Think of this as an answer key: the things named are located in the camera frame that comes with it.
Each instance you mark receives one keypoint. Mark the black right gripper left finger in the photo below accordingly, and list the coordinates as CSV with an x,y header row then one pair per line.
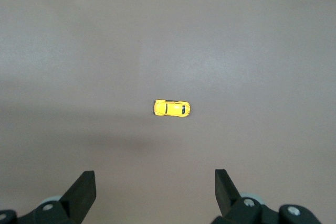
x,y
78,195

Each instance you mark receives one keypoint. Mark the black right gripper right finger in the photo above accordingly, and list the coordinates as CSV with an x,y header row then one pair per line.
x,y
225,195

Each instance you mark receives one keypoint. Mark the yellow beetle toy car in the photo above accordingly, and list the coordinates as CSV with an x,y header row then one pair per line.
x,y
172,108

